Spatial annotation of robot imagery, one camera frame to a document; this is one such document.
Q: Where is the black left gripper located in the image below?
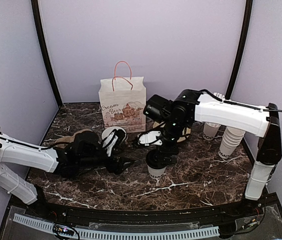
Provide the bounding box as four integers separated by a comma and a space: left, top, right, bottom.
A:
78, 147, 135, 176

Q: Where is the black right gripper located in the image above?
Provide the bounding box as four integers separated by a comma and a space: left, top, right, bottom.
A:
155, 118, 188, 167

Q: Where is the black coffee cup lid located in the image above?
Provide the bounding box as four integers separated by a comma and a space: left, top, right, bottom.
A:
145, 149, 168, 170

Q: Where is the white paper cup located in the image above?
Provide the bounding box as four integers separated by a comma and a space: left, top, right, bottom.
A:
147, 165, 166, 180

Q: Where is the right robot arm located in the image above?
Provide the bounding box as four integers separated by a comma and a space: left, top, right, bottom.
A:
137, 89, 282, 217

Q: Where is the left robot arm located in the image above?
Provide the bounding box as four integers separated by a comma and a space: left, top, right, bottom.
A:
0, 128, 134, 218

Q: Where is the beige round plate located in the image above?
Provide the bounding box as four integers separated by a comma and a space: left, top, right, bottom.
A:
152, 121, 191, 143

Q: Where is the white ceramic bowl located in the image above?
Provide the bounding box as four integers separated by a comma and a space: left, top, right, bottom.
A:
101, 126, 127, 148

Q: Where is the paper cup holding straws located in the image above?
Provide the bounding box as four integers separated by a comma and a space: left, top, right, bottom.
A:
202, 122, 221, 141

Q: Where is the stack of white paper cups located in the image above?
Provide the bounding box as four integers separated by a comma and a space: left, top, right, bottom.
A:
218, 126, 246, 160

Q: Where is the cream bear paper bag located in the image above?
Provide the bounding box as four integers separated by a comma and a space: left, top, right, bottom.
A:
98, 60, 147, 133

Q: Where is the brown cardboard cup carrier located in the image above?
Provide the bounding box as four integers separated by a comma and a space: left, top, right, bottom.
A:
53, 128, 93, 149

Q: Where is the white wrapped straws bundle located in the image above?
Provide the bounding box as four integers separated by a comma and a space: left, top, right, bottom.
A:
213, 92, 225, 101

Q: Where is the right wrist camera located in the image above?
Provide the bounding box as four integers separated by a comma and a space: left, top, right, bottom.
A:
134, 130, 163, 147

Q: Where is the black table front rail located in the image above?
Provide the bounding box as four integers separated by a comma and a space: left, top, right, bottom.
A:
12, 193, 279, 232

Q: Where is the grey slotted cable duct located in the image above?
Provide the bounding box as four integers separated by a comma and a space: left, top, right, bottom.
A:
12, 213, 220, 240

